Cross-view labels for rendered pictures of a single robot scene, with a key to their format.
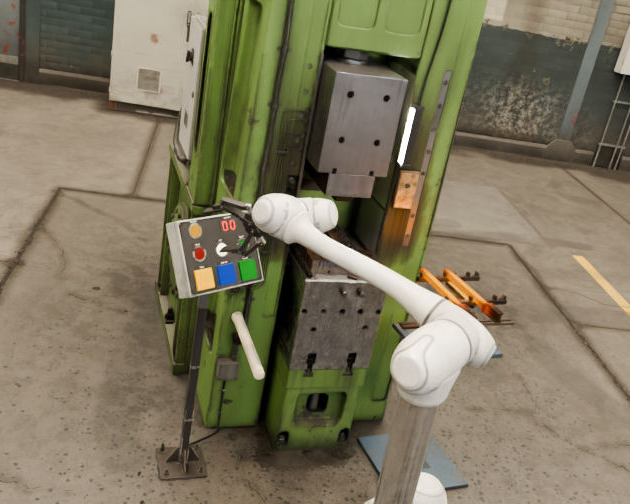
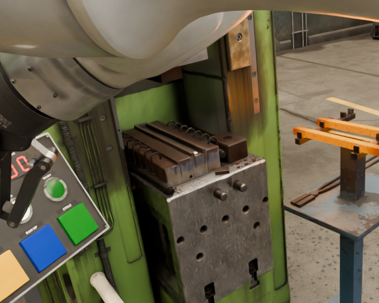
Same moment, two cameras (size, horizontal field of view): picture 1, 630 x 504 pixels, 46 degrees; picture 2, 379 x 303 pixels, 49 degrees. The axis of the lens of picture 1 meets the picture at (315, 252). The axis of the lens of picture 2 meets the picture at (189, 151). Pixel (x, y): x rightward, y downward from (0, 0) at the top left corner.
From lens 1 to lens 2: 186 cm
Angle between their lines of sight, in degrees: 7
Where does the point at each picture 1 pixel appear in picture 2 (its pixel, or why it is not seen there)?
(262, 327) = (133, 276)
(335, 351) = (233, 268)
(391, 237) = (240, 108)
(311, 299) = (183, 220)
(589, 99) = not seen: hidden behind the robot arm
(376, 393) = (277, 281)
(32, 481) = not seen: outside the picture
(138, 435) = not seen: outside the picture
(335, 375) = (242, 294)
